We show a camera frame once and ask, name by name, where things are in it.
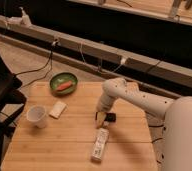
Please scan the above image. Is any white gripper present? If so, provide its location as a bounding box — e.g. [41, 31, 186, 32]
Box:
[96, 93, 116, 128]

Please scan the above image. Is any black eraser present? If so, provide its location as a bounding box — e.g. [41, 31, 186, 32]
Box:
[95, 111, 117, 123]

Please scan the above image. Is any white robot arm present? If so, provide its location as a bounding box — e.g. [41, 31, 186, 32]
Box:
[96, 78, 192, 171]

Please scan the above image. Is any white sponge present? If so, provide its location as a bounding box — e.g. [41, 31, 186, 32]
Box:
[49, 101, 66, 119]

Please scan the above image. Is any orange carrot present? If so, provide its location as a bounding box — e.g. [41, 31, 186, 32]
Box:
[56, 81, 73, 91]

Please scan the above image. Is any green bowl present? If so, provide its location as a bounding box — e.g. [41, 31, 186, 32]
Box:
[49, 72, 78, 96]

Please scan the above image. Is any white plastic cup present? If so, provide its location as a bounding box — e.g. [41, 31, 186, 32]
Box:
[26, 106, 47, 128]

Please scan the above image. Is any black chair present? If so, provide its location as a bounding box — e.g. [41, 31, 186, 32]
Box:
[0, 56, 26, 166]

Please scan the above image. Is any white spray bottle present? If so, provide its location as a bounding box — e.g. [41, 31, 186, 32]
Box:
[20, 7, 32, 27]

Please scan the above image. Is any black cable left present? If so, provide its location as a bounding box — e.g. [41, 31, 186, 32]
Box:
[0, 41, 60, 89]

